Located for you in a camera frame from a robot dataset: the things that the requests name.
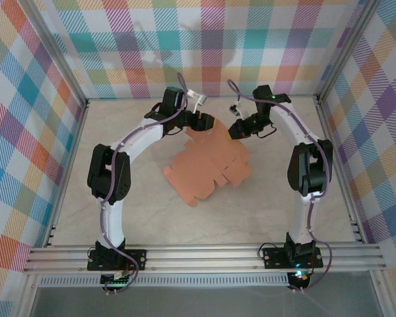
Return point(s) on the aluminium corner post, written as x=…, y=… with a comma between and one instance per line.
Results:
x=52, y=49
x=348, y=49

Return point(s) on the circuit board with green lights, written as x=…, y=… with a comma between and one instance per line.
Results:
x=115, y=281

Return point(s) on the orange paper box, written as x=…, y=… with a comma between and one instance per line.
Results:
x=201, y=165

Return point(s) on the aluminium frame leg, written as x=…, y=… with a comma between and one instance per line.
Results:
x=381, y=295
x=29, y=297

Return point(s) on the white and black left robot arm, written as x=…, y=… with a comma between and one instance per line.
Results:
x=113, y=224

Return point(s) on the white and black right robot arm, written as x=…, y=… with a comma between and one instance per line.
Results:
x=300, y=221

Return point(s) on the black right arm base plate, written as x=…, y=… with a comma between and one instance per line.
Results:
x=274, y=257

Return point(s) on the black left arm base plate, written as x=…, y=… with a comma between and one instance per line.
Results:
x=137, y=257

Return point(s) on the aluminium frame cross rail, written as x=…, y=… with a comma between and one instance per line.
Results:
x=201, y=257

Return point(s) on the aluminium table side rail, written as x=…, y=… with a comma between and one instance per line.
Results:
x=339, y=175
x=68, y=175

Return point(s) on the small controller board with light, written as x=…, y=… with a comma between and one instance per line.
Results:
x=298, y=274

